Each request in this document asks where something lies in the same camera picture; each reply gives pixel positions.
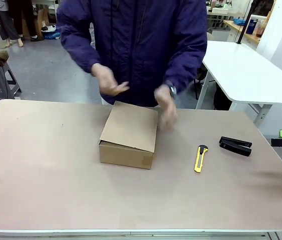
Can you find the brown cardboard box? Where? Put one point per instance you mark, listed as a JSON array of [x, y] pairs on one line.
[[128, 140]]

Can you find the person left forearm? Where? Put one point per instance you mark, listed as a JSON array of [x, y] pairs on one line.
[[185, 65]]

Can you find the person right forearm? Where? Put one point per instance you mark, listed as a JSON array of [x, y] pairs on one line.
[[80, 52]]

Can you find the white tray box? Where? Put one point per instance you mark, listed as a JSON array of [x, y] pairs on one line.
[[225, 9]]

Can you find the large open cardboard box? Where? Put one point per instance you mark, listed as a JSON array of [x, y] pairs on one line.
[[39, 17]]

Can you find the person left hand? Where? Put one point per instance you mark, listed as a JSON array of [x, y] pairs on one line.
[[167, 107]]

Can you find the person right hand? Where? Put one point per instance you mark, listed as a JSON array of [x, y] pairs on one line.
[[107, 80]]

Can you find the black stapler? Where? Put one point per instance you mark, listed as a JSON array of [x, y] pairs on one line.
[[236, 146]]

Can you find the white side table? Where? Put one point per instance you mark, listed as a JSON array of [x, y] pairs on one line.
[[248, 72]]

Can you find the yellow utility knife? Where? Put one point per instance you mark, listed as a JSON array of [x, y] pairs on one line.
[[200, 158]]

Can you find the red bottle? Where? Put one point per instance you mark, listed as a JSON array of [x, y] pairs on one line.
[[261, 28]]

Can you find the wooden workbench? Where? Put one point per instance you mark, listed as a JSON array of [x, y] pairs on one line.
[[241, 31]]

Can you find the blue bottle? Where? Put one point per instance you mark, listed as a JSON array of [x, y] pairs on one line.
[[251, 25]]

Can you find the black pole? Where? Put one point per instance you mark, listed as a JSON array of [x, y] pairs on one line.
[[244, 22]]

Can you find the blue cloth on bench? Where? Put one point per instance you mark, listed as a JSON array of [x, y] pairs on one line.
[[239, 21]]

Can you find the dark wristwatch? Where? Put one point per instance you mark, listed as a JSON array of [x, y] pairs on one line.
[[172, 90]]

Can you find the person in navy jacket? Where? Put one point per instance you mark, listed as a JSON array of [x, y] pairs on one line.
[[140, 45]]

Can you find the blue plastic bag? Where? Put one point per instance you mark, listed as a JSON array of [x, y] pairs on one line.
[[53, 35]]

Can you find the white sneakers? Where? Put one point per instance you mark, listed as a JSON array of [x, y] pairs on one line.
[[48, 28]]

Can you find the bystander in black trousers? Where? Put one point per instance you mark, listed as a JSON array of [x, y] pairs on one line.
[[24, 20]]

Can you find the grey step stool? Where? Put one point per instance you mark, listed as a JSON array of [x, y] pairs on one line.
[[1, 81]]

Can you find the bystander in grey trousers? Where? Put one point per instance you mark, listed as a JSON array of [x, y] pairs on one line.
[[3, 22]]

